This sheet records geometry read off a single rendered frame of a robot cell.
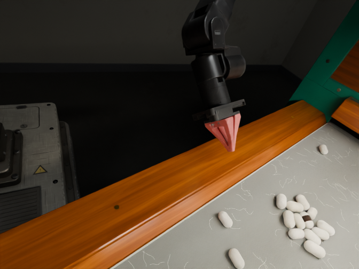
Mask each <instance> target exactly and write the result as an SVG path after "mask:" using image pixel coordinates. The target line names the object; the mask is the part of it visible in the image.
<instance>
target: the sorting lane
mask: <svg viewBox="0 0 359 269"><path fill-rule="evenodd" d="M320 145H325V146H326V147H327V150H328V153H327V154H321V153H320V150H319V146H320ZM278 194H284V195H285V196H286V202H288V201H294V202H297V201H296V196H297V195H299V194H301V195H303V196H304V197H305V198H306V200H307V201H308V203H309V205H310V207H309V208H315V209H316V210H317V215H316V217H315V219H313V220H312V221H313V223H314V226H313V227H317V226H316V223H317V221H319V220H323V221H325V222H326V223H328V224H329V225H330V226H332V227H333V228H334V230H335V234H334V235H332V236H329V239H327V240H322V239H321V243H320V245H319V246H321V247H322V248H323V249H324V250H325V253H326V254H325V257H323V258H317V257H316V256H314V255H313V254H311V253H310V252H308V251H307V250H306V249H305V248H304V242H305V241H307V239H306V238H305V237H304V238H302V239H292V238H290V237H289V235H288V232H289V230H291V229H295V228H297V227H296V225H295V226H294V227H293V228H288V227H286V226H285V224H284V218H283V212H284V211H285V210H287V208H285V209H280V208H278V207H277V205H276V197H277V195H278ZM221 211H225V212H226V213H227V214H228V216H229V217H230V218H231V219H232V222H233V224H232V226H231V227H230V228H226V227H225V226H224V225H223V224H222V222H221V221H220V220H219V218H218V214H219V212H221ZM307 211H308V210H303V211H302V212H307ZM232 248H235V249H237V250H238V251H239V253H240V255H241V256H242V258H243V260H244V262H245V265H244V268H242V269H359V144H358V143H357V142H355V141H353V140H352V139H350V138H349V137H347V136H346V135H344V134H343V133H341V132H340V131H338V130H337V129H335V128H334V127H332V126H330V125H329V124H328V123H326V124H325V125H323V126H322V127H320V128H319V129H317V130H316V131H314V132H313V133H311V134H310V135H308V136H306V137H305V138H303V139H302V140H301V141H299V142H298V143H296V144H295V145H293V146H292V147H290V148H289V149H287V150H286V151H284V152H283V153H281V154H280V155H278V156H277V157H275V158H274V159H272V160H271V161H269V162H268V163H267V164H265V165H264V166H262V167H261V168H259V169H257V170H256V171H254V172H253V173H252V174H250V175H249V176H247V177H246V178H244V179H243V180H241V181H240V182H238V183H236V184H235V185H234V186H232V187H231V188H229V189H228V190H226V191H225V192H223V193H222V194H220V195H219V196H217V197H216V198H214V199H213V200H211V201H210V202H208V203H207V204H205V205H204V206H202V207H201V208H200V209H198V210H197V211H195V212H194V213H192V214H190V215H189V216H187V217H186V218H184V219H183V220H181V221H180V222H179V223H177V224H176V225H174V226H173V227H171V228H170V229H168V230H167V231H165V232H164V233H162V234H161V235H159V236H158V237H156V238H155V239H153V240H152V241H150V242H149V243H147V244H146V245H144V246H143V247H141V248H140V249H138V250H137V251H135V252H134V253H133V254H131V255H130V256H128V257H127V258H125V259H124V260H122V261H120V262H119V263H117V264H116V265H114V266H113V267H111V268H110V269H237V268H236V267H235V266H234V264H233V262H232V261H231V259H230V257H229V250H230V249H232Z"/></svg>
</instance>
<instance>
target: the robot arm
mask: <svg viewBox="0 0 359 269"><path fill-rule="evenodd" d="M235 1H236V0H200V1H199V2H198V4H197V6H196V8H195V9H194V11H193V12H191V13H190V14H189V16H188V18H187V20H186V21H185V23H184V25H183V27H182V40H183V48H185V54H186V56H192V55H196V58H195V60H194V61H192V62H191V66H192V70H193V73H194V76H195V79H196V83H197V86H198V89H199V92H200V96H201V99H202V103H203V106H204V109H205V111H203V112H200V113H196V114H193V115H192V117H193V120H194V121H196V120H199V119H201V118H203V117H207V118H209V120H206V121H204V124H205V127H206V128H207V129H208V130H209V131H210V132H211V133H212V134H213V135H214V136H215V137H216V138H217V139H218V140H219V141H220V142H221V144H222V145H223V146H224V147H225V149H226V150H227V151H228V152H233V151H235V145H236V136H237V131H238V127H239V122H240V118H241V116H240V112H239V111H236V112H233V110H232V109H233V108H236V107H240V106H243V105H246V104H245V101H244V99H242V100H238V101H234V102H231V99H230V96H229V93H228V89H227V86H226V83H225V81H226V80H231V79H234V78H239V77H241V76H242V75H243V73H244V72H245V69H246V61H245V59H244V57H243V56H242V55H241V50H240V47H238V46H229V45H225V37H224V35H225V33H226V32H227V29H228V27H229V23H228V22H229V20H230V18H231V16H232V9H233V6H234V4H235ZM203 53H209V54H203Z"/></svg>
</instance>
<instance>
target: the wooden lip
mask: <svg viewBox="0 0 359 269"><path fill-rule="evenodd" d="M331 117H332V118H334V119H336V120H337V121H339V122H340V123H342V124H343V125H345V126H347V127H348V128H350V129H351V130H353V131H355V132H356V133H358V134H359V100H357V99H355V98H353V97H349V98H347V99H345V100H344V101H343V102H342V103H341V105H340V106H339V107H338V108H337V109H336V110H335V111H334V113H333V114H332V115H331Z"/></svg>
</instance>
